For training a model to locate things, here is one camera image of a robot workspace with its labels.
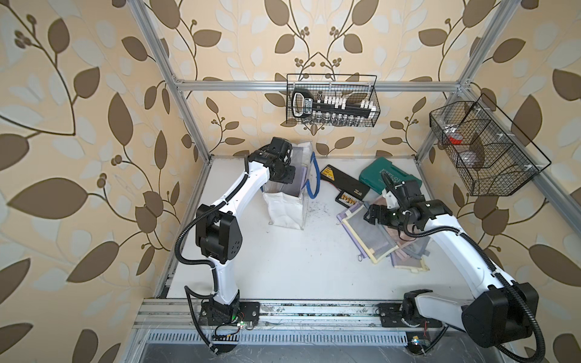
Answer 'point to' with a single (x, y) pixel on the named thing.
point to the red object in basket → (456, 138)
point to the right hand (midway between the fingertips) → (375, 219)
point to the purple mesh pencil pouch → (340, 216)
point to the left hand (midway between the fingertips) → (285, 173)
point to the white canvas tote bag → (287, 203)
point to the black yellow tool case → (352, 190)
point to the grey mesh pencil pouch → (293, 187)
